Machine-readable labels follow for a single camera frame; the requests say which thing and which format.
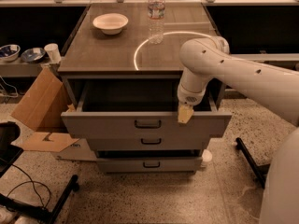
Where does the grey metal shelf rail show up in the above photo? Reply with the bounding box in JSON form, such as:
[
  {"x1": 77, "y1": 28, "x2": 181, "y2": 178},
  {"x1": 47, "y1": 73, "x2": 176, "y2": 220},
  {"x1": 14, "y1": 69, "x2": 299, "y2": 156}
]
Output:
[{"x1": 0, "y1": 57, "x2": 64, "y2": 78}]

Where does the grey bottom drawer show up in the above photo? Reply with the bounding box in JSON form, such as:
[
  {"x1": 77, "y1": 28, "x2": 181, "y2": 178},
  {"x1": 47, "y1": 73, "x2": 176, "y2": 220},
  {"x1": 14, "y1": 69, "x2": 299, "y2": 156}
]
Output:
[{"x1": 97, "y1": 157, "x2": 202, "y2": 173}]

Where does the grey drawer cabinet wooden top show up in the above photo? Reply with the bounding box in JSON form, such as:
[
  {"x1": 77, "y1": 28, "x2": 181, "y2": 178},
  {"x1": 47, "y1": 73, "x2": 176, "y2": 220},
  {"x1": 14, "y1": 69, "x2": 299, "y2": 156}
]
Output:
[{"x1": 59, "y1": 3, "x2": 224, "y2": 161}]

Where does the white cabinet caster wheel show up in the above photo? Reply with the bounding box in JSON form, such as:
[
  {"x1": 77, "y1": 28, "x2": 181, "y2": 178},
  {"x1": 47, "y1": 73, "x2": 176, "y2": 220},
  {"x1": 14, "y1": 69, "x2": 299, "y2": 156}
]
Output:
[{"x1": 201, "y1": 149, "x2": 213, "y2": 168}]

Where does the black cable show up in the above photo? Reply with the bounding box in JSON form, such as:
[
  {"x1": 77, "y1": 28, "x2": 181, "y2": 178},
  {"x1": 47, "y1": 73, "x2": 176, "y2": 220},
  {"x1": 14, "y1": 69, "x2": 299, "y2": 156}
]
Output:
[{"x1": 7, "y1": 162, "x2": 52, "y2": 209}]

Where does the black stand leg right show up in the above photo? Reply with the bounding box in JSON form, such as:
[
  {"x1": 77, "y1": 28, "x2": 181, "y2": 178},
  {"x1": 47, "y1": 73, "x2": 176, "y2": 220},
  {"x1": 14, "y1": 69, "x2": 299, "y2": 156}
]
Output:
[{"x1": 235, "y1": 137, "x2": 270, "y2": 188}]

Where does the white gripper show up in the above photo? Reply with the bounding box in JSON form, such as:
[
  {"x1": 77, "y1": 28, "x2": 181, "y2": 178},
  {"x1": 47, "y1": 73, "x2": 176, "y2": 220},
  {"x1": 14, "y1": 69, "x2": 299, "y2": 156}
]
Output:
[{"x1": 178, "y1": 68, "x2": 212, "y2": 124}]

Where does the grey top drawer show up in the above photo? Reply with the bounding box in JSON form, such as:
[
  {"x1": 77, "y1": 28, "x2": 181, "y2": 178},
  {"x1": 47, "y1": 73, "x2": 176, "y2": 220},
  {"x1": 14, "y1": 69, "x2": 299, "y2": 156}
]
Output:
[{"x1": 62, "y1": 80, "x2": 231, "y2": 139}]

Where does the black stand leg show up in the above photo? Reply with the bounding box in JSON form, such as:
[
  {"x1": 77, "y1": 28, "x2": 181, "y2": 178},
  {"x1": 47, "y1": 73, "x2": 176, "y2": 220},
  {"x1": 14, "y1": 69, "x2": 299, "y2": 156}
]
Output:
[
  {"x1": 235, "y1": 137, "x2": 270, "y2": 188},
  {"x1": 0, "y1": 175, "x2": 79, "y2": 224}
]

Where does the grey middle drawer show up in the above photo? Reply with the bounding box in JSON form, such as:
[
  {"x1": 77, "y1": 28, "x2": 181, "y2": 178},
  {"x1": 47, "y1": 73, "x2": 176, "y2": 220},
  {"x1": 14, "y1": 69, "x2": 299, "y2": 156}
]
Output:
[{"x1": 87, "y1": 137, "x2": 209, "y2": 151}]

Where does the white blue patterned bowl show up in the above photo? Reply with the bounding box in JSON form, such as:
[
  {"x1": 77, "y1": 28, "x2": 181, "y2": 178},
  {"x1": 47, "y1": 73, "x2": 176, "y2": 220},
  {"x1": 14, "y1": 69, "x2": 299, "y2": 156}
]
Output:
[{"x1": 0, "y1": 44, "x2": 21, "y2": 62}]

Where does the black stand leg left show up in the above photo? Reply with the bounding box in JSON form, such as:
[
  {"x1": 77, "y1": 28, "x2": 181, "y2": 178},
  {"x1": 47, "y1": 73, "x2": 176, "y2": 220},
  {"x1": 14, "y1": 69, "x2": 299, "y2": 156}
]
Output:
[{"x1": 0, "y1": 175, "x2": 79, "y2": 224}]

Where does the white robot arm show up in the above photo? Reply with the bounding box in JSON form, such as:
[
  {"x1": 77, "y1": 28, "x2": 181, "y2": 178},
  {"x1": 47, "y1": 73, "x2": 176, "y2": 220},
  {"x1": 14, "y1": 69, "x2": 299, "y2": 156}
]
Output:
[{"x1": 178, "y1": 36, "x2": 299, "y2": 224}]

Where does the grey drawer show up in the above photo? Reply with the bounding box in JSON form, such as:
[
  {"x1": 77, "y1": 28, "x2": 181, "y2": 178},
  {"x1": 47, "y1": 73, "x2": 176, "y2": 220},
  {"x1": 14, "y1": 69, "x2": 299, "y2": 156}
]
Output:
[
  {"x1": 97, "y1": 157, "x2": 202, "y2": 173},
  {"x1": 62, "y1": 80, "x2": 231, "y2": 139},
  {"x1": 87, "y1": 137, "x2": 209, "y2": 151}
]

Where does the black chair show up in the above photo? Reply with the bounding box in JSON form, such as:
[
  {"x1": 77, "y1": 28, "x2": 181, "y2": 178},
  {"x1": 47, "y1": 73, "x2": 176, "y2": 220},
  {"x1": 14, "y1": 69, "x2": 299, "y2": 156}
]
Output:
[{"x1": 0, "y1": 121, "x2": 23, "y2": 177}]

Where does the white paper cup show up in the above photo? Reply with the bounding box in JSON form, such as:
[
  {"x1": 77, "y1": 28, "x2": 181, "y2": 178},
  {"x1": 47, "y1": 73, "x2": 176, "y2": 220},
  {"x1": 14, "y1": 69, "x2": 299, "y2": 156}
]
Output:
[{"x1": 44, "y1": 43, "x2": 61, "y2": 63}]

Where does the brown cardboard box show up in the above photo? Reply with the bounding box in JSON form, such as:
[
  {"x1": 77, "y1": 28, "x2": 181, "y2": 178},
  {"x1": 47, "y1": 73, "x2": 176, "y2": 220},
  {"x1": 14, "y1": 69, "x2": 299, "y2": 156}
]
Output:
[{"x1": 11, "y1": 68, "x2": 96, "y2": 161}]

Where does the clear plastic water bottle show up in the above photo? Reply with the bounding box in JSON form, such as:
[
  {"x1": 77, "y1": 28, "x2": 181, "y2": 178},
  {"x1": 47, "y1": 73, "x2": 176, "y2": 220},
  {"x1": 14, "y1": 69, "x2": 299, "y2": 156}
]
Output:
[{"x1": 148, "y1": 0, "x2": 165, "y2": 44}]

